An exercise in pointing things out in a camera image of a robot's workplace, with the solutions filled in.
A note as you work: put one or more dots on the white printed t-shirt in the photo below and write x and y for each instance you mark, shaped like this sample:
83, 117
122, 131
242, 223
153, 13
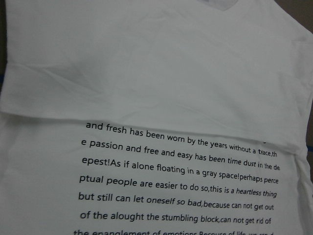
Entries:
155, 117

